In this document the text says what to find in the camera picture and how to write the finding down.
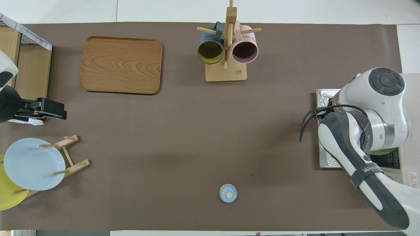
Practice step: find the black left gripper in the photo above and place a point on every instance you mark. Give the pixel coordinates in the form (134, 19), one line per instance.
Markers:
(8, 105)

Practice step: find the light green plate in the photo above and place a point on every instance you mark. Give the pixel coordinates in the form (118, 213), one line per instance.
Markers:
(382, 152)

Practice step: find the white toaster oven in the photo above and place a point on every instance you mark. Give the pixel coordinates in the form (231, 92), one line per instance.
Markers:
(410, 164)

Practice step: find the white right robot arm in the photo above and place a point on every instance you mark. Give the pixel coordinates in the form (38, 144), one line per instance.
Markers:
(370, 98)

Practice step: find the white checked fabric strip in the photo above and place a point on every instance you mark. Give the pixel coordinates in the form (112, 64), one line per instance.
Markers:
(32, 37)
(26, 122)

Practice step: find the wooden step shelf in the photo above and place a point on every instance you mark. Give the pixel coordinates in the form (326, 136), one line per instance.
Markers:
(32, 72)

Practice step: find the light blue plate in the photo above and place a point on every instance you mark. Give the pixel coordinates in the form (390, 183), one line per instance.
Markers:
(32, 164)

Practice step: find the wooden plate rack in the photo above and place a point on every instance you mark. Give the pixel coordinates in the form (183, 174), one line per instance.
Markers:
(77, 166)

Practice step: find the wooden serving tray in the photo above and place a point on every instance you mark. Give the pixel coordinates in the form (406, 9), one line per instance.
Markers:
(121, 65)

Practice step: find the yellow plate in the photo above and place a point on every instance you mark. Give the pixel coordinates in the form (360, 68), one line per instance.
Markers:
(6, 196)

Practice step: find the white slatted crate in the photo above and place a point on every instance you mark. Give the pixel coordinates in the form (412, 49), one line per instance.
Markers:
(23, 233)

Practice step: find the brown table mat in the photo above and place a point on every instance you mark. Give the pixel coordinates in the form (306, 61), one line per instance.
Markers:
(197, 131)

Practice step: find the dark teal mug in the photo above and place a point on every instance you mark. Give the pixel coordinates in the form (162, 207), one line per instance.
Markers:
(210, 52)

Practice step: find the wooden mug tree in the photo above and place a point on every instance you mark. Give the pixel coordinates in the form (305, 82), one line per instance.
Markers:
(226, 73)

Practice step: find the small blue lidded jar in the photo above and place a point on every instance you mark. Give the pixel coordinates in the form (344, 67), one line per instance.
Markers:
(228, 193)

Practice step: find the pink mug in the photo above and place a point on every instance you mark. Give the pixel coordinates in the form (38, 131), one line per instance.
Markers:
(244, 50)

